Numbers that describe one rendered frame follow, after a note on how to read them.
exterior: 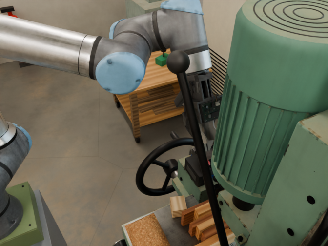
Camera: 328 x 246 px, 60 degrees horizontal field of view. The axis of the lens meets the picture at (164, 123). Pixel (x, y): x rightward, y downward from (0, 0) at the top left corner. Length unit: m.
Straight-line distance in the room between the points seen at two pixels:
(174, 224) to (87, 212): 1.18
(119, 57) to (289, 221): 0.39
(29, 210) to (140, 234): 0.59
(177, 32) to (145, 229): 0.50
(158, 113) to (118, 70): 1.69
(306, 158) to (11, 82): 3.09
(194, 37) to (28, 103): 2.40
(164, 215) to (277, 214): 0.44
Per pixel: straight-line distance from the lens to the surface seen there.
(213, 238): 0.79
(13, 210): 1.22
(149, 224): 0.80
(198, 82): 0.66
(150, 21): 0.68
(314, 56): 0.35
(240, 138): 0.45
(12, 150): 1.17
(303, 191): 0.41
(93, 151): 2.27
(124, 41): 0.61
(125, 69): 0.56
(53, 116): 2.67
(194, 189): 0.87
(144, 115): 2.24
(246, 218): 0.68
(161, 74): 2.06
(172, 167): 1.03
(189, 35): 0.66
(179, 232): 0.83
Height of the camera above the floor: 1.65
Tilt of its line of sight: 43 degrees down
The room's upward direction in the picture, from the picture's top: straight up
